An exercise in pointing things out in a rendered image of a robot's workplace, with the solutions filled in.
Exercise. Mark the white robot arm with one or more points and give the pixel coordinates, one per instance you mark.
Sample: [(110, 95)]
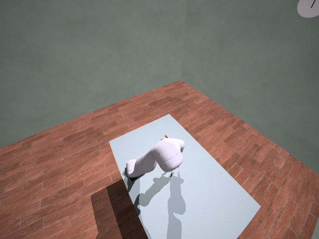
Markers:
[(167, 153)]

